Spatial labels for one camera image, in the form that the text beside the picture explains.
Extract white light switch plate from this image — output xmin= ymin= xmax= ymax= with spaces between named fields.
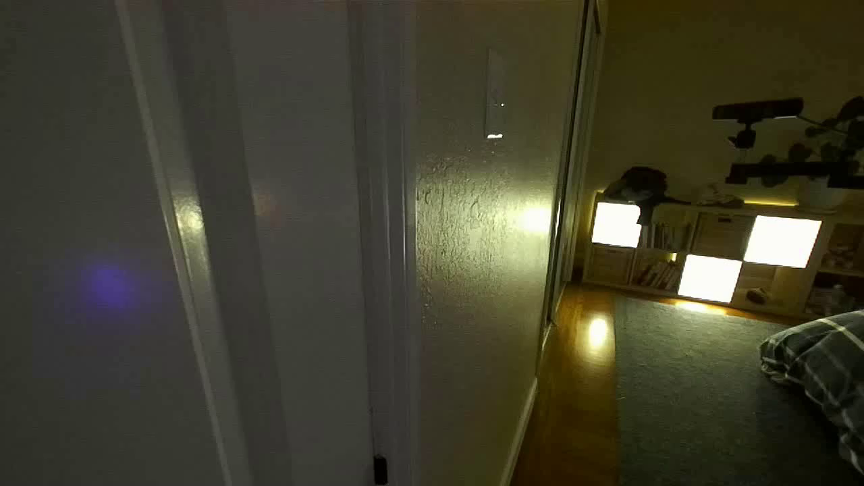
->
xmin=484 ymin=47 xmax=515 ymax=142

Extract white door panel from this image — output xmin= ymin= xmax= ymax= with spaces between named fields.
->
xmin=222 ymin=0 xmax=379 ymax=486

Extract glowing white cube panel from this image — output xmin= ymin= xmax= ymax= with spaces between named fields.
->
xmin=588 ymin=201 xmax=645 ymax=250
xmin=742 ymin=214 xmax=827 ymax=269
xmin=676 ymin=250 xmax=745 ymax=304

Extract white baseboard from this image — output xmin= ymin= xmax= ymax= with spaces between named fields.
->
xmin=496 ymin=375 xmax=544 ymax=486

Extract white door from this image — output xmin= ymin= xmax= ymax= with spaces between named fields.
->
xmin=113 ymin=0 xmax=422 ymax=486

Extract cube shelf unit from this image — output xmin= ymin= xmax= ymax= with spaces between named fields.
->
xmin=579 ymin=188 xmax=864 ymax=325

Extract dark grey rug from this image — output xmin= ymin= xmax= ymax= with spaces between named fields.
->
xmin=614 ymin=294 xmax=864 ymax=486

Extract plaid blanket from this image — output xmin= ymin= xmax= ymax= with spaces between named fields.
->
xmin=757 ymin=307 xmax=864 ymax=479

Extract sliding closet door frame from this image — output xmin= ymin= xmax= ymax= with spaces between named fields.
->
xmin=538 ymin=0 xmax=610 ymax=368

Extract black bar-shaped camera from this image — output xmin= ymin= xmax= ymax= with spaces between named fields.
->
xmin=710 ymin=97 xmax=808 ymax=151

